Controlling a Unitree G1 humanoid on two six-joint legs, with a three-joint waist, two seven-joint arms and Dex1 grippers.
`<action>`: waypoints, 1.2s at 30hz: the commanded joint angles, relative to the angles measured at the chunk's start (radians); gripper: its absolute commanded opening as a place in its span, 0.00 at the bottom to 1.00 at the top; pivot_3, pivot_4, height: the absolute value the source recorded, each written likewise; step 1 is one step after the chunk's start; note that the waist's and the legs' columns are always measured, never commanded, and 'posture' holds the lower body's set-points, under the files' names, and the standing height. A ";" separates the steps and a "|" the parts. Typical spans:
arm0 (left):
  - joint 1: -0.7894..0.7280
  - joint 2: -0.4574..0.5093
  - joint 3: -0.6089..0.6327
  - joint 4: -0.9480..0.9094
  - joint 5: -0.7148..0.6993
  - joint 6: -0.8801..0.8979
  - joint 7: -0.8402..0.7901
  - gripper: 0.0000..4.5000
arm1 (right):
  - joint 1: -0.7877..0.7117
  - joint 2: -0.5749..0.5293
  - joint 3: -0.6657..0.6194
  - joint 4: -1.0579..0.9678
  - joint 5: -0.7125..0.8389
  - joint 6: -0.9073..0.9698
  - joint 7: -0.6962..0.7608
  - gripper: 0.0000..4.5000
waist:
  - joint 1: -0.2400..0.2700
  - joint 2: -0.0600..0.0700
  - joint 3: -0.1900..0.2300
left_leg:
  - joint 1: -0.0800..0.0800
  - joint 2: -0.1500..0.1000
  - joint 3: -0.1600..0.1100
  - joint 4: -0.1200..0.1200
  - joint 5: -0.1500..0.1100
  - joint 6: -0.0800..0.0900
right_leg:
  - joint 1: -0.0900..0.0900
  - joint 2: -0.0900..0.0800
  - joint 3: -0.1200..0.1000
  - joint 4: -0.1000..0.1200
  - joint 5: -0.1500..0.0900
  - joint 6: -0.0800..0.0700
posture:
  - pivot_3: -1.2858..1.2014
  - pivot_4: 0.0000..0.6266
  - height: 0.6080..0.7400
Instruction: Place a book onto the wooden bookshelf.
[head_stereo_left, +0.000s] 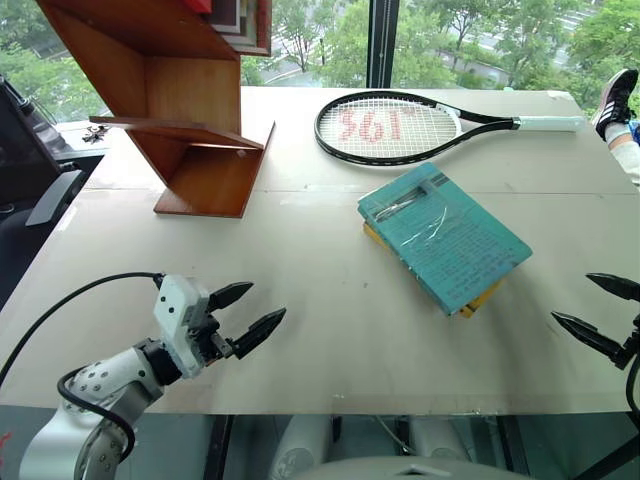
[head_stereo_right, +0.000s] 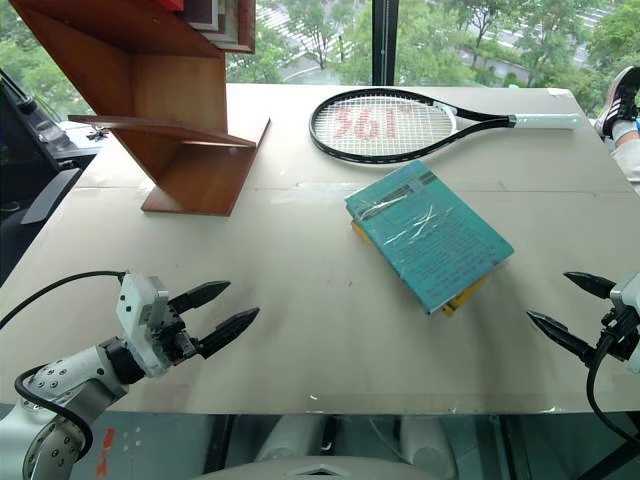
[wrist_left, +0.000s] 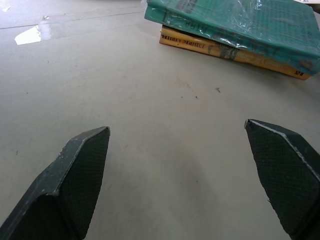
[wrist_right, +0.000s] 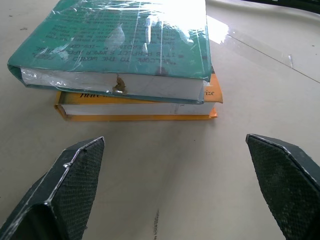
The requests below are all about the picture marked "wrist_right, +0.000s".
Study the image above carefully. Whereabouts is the orange hardcover book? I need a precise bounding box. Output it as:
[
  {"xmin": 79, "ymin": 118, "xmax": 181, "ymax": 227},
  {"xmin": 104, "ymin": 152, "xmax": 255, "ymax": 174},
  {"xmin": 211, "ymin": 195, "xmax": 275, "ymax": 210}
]
[{"xmin": 54, "ymin": 69, "xmax": 223, "ymax": 122}]

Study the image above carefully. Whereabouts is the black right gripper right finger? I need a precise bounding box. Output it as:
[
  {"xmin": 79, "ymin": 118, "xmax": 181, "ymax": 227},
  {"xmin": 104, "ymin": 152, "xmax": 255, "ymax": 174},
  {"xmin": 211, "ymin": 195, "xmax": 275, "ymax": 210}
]
[{"xmin": 245, "ymin": 133, "xmax": 320, "ymax": 240}]

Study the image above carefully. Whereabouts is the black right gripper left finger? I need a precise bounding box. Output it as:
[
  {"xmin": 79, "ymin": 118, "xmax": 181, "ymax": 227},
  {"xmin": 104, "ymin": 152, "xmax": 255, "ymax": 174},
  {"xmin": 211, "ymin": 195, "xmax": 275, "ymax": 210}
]
[{"xmin": 0, "ymin": 136, "xmax": 105, "ymax": 240}]

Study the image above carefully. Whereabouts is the green hardcover book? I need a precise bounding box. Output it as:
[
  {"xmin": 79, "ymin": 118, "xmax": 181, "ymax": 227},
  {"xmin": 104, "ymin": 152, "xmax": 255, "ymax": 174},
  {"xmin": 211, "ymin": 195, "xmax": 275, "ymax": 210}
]
[{"xmin": 6, "ymin": 0, "xmax": 213, "ymax": 105}]

